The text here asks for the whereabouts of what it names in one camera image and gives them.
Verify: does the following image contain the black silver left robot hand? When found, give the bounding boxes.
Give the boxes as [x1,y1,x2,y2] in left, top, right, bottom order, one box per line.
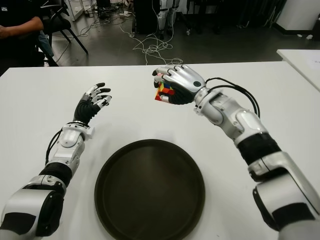
[73,82,113,125]

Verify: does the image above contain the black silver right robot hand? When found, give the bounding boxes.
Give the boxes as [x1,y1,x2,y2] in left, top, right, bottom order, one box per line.
[151,64,208,106]

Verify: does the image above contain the multicoloured Rubik's cube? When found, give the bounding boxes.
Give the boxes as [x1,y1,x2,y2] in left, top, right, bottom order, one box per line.
[153,81,176,103]

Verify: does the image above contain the dark brown round plate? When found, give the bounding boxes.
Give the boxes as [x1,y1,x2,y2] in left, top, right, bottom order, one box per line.
[94,138,206,240]

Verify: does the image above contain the white humanoid robot legs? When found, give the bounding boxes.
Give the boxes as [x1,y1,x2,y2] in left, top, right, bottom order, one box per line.
[156,0,181,38]

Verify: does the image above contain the black box cabinet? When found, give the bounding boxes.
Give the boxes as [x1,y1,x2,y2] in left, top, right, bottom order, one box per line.
[133,0,161,35]

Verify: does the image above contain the black chair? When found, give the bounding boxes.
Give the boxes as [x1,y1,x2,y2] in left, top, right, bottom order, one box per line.
[39,0,89,67]

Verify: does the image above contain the white framed glass case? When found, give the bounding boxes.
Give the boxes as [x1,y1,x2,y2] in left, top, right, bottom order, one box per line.
[63,0,87,23]

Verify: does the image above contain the seated person in black shirt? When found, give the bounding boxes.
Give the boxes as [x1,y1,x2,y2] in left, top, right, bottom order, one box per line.
[0,0,61,68]

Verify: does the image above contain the white side table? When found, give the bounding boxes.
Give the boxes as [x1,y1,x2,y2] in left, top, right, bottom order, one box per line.
[276,49,320,92]

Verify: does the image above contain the white cabinet with black base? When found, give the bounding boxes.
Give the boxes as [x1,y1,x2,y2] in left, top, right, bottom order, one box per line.
[275,0,320,32]

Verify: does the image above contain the tangled white floor cable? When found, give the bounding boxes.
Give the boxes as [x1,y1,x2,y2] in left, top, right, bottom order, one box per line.
[119,24,185,66]

